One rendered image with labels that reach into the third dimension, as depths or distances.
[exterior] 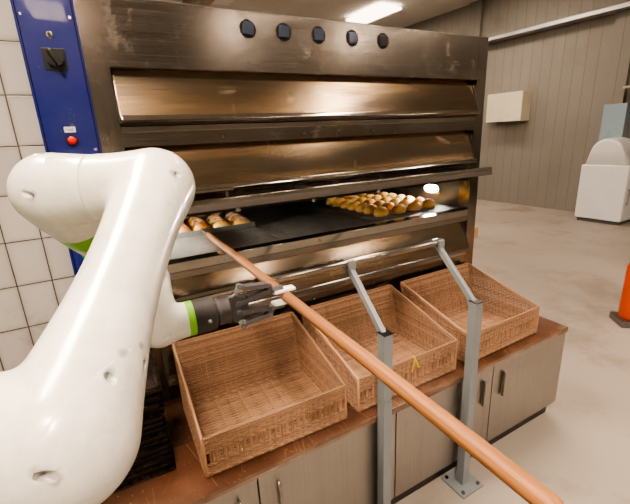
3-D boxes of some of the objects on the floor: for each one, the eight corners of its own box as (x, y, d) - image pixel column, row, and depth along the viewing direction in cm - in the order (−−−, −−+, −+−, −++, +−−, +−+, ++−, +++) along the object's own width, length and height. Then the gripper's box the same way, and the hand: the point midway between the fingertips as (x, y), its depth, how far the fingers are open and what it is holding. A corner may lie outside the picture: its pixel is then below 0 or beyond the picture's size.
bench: (86, 552, 165) (53, 440, 148) (476, 370, 276) (482, 294, 259) (85, 717, 117) (37, 578, 101) (557, 416, 228) (571, 327, 212)
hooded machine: (637, 221, 664) (653, 136, 624) (621, 226, 634) (637, 138, 594) (589, 215, 723) (602, 137, 684) (573, 219, 694) (585, 138, 654)
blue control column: (111, 345, 333) (52, 71, 271) (132, 340, 340) (78, 71, 279) (135, 535, 171) (0, -41, 109) (173, 517, 178) (66, -32, 117)
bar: (201, 573, 155) (152, 300, 121) (434, 443, 213) (445, 235, 179) (224, 661, 128) (170, 342, 95) (483, 486, 187) (507, 250, 153)
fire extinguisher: (655, 324, 327) (672, 249, 308) (641, 334, 312) (658, 256, 294) (616, 312, 350) (629, 241, 331) (601, 321, 335) (614, 248, 317)
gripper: (207, 280, 106) (287, 264, 117) (214, 333, 110) (290, 312, 121) (215, 288, 100) (298, 270, 110) (222, 344, 104) (301, 322, 115)
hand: (283, 295), depth 114 cm, fingers closed on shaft, 3 cm apart
